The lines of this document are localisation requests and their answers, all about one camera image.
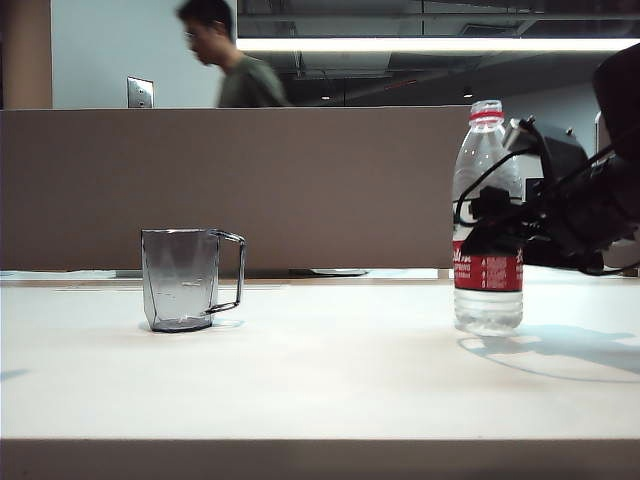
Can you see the clear red-label water bottle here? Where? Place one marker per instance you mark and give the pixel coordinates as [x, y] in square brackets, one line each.
[487, 310]

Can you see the grey transparent plastic mug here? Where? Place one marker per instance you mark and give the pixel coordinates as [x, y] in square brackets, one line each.
[175, 280]

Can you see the beige partition support post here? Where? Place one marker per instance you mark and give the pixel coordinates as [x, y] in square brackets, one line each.
[443, 274]

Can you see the large brown desk partition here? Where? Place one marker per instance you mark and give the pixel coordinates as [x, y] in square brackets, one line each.
[250, 190]

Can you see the man in green shirt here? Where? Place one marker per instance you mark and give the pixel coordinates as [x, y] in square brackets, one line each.
[245, 85]

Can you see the metal wall switch plate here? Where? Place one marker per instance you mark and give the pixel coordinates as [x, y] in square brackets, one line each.
[140, 93]

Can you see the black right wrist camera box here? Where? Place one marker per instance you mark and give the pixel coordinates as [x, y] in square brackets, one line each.
[562, 155]

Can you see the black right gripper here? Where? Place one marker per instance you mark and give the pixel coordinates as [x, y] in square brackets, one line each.
[570, 225]

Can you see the long ceiling light strip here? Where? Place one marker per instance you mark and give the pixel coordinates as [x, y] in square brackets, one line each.
[400, 44]

